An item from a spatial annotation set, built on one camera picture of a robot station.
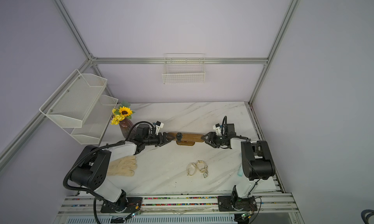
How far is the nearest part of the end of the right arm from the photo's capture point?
752 mm

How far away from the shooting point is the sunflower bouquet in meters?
0.82

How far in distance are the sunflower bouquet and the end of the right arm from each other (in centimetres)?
48

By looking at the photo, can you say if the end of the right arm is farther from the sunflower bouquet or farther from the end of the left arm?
the sunflower bouquet
